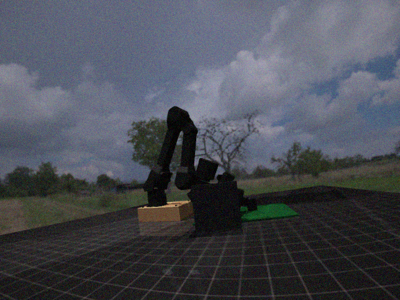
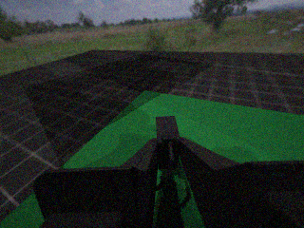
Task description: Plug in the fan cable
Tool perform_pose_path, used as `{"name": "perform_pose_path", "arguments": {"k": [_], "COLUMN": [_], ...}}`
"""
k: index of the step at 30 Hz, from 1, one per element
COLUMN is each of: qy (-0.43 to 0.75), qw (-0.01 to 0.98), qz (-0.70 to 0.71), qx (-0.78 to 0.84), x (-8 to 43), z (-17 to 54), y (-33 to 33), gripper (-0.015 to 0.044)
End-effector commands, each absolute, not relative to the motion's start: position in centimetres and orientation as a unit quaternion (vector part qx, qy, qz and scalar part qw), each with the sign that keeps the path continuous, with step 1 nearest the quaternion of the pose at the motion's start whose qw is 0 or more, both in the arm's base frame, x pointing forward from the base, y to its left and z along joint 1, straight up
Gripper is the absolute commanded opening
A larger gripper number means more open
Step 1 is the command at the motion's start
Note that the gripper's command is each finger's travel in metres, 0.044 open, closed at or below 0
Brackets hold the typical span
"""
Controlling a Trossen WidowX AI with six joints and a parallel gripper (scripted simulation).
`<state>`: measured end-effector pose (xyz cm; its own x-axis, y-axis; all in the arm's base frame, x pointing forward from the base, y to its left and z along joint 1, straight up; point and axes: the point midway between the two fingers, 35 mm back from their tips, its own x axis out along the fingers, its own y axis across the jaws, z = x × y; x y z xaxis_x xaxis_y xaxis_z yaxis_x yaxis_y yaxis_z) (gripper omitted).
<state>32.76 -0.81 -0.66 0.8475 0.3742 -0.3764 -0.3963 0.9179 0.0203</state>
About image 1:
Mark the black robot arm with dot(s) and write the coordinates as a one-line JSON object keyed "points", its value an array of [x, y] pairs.
{"points": [[186, 176]]}

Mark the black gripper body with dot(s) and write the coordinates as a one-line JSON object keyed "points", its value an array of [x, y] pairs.
{"points": [[240, 192]]}

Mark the green circuit board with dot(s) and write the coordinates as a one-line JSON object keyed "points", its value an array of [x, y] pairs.
{"points": [[267, 211]]}

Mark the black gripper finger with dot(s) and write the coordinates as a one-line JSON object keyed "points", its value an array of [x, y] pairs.
{"points": [[245, 201]]}

